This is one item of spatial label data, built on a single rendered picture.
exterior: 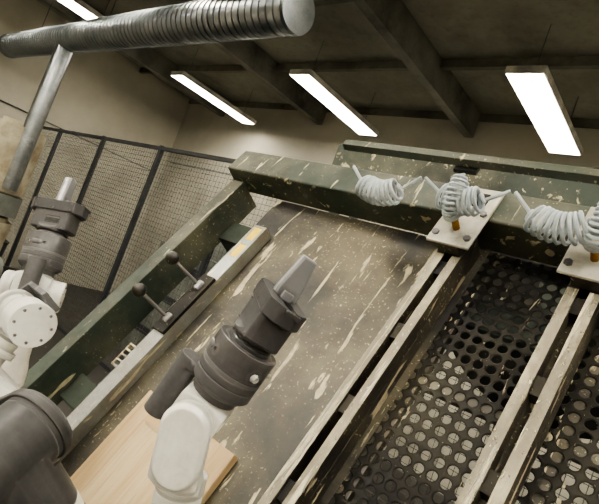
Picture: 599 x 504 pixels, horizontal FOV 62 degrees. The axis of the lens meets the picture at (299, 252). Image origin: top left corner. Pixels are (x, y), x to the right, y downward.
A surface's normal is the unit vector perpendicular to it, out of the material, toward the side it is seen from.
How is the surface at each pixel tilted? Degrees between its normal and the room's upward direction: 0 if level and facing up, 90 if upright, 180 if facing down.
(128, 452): 59
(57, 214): 77
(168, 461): 94
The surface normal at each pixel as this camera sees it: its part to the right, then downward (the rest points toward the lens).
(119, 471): -0.32, -0.70
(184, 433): -0.13, -0.02
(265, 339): 0.21, 0.22
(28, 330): 0.66, 0.15
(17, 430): 0.54, -0.59
